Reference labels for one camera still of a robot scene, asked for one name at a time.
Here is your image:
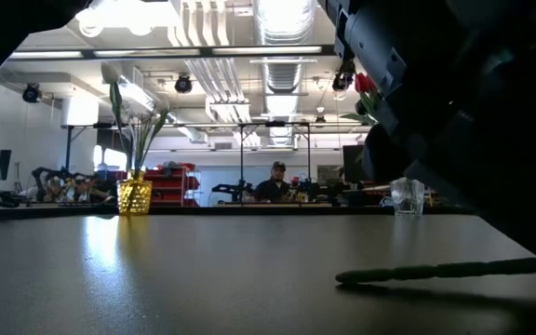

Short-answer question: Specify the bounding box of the red storage shelf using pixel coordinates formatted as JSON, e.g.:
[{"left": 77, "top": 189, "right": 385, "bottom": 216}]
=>
[{"left": 144, "top": 162, "right": 202, "bottom": 208}]

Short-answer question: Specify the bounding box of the green stem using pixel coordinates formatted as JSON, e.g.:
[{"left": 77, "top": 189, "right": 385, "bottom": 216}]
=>
[{"left": 334, "top": 257, "right": 536, "bottom": 285}]

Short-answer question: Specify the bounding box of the person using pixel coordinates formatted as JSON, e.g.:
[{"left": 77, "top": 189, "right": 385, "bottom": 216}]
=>
[{"left": 253, "top": 160, "right": 292, "bottom": 205}]

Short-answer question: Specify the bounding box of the black ceiling spotlight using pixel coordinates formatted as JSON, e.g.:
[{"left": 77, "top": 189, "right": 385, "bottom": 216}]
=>
[
  {"left": 331, "top": 59, "right": 356, "bottom": 93},
  {"left": 174, "top": 73, "right": 194, "bottom": 95},
  {"left": 21, "top": 83, "right": 42, "bottom": 104}
]

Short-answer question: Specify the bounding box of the black background station frame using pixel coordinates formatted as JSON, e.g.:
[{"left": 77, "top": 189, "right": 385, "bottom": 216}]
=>
[{"left": 60, "top": 121, "right": 314, "bottom": 206}]

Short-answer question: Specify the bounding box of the clear glass vase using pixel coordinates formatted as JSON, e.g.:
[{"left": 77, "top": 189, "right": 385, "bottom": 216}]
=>
[{"left": 390, "top": 177, "right": 426, "bottom": 217}]

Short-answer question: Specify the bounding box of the yellow glass vase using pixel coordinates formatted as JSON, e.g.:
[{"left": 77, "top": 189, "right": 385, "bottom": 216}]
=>
[{"left": 116, "top": 170, "right": 154, "bottom": 217}]

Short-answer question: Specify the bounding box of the silver ventilation duct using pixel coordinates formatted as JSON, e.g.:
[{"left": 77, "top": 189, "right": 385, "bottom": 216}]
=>
[{"left": 252, "top": 0, "right": 318, "bottom": 94}]

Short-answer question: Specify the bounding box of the red tulip with green stem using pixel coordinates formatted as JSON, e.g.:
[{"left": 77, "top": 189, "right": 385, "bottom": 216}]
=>
[{"left": 340, "top": 100, "right": 380, "bottom": 127}]

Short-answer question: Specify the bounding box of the black table mat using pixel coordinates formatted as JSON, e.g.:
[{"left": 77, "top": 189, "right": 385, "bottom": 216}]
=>
[{"left": 0, "top": 207, "right": 536, "bottom": 335}]

